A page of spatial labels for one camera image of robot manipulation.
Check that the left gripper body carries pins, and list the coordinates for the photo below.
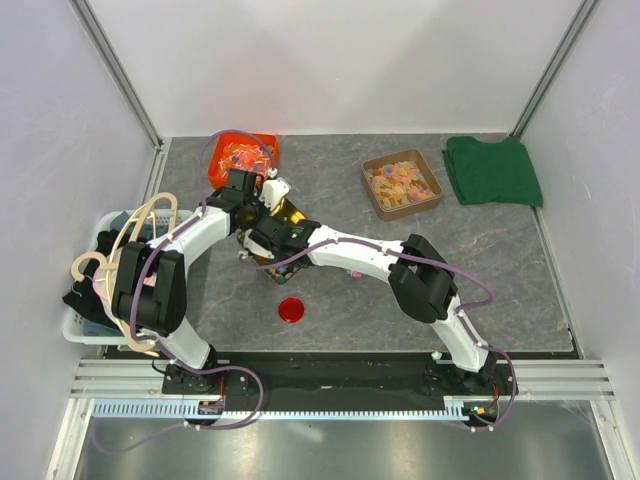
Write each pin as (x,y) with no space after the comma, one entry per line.
(253,206)

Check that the red jar lid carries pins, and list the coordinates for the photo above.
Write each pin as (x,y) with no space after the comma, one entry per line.
(291,310)

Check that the green folded cloth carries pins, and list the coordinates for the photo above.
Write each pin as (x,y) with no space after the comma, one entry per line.
(491,172)

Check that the star candy tin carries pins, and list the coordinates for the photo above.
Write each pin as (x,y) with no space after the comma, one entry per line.
(280,271)

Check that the brown gummy candy box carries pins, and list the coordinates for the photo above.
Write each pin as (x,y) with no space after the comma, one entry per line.
(400,184)

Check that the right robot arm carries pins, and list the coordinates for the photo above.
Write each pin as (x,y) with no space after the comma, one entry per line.
(426,288)

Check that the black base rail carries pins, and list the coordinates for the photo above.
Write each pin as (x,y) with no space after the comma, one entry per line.
(313,371)

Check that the white laundry basket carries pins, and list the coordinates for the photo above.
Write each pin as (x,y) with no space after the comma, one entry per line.
(77,329)

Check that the clear glass jar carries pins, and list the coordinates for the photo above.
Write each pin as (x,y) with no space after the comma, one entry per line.
(354,274)

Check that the orange candy box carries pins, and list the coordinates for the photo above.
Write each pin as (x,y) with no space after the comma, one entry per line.
(237,151)

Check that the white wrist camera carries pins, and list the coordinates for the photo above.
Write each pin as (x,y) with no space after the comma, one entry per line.
(274,189)
(253,248)

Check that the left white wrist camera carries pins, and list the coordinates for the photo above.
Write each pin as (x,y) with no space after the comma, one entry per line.
(274,189)

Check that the white cable duct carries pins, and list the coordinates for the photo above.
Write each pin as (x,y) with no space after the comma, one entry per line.
(201,410)

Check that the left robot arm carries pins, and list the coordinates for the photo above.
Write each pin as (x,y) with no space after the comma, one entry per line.
(150,289)

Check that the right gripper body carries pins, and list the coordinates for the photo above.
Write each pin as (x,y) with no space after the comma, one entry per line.
(277,255)

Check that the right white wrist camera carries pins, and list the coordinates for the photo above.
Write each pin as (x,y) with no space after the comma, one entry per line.
(253,248)

